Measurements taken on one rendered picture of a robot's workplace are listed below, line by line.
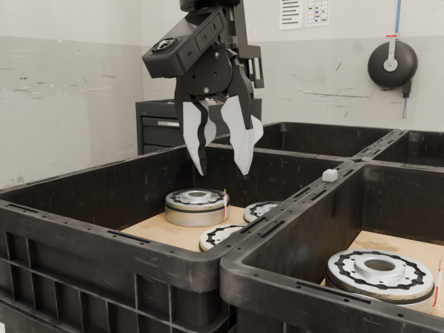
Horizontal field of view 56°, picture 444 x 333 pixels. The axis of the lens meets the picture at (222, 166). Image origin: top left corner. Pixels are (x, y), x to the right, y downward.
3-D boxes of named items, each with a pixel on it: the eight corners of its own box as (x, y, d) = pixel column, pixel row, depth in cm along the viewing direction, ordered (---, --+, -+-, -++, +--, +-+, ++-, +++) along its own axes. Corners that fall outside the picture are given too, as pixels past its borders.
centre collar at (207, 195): (199, 203, 64) (199, 199, 64) (175, 198, 67) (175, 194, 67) (219, 196, 68) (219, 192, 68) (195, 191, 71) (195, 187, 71)
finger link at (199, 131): (224, 168, 57) (230, 99, 54) (199, 177, 52) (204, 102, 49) (205, 163, 58) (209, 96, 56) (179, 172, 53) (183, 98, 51)
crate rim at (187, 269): (208, 297, 29) (207, 265, 29) (-31, 219, 44) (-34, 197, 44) (356, 176, 62) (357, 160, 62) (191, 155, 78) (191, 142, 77)
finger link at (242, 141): (282, 161, 52) (259, 90, 52) (261, 170, 47) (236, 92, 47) (260, 167, 54) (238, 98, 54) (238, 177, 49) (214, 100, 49)
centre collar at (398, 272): (400, 286, 40) (401, 280, 40) (347, 273, 42) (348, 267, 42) (407, 265, 44) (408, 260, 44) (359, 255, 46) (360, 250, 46)
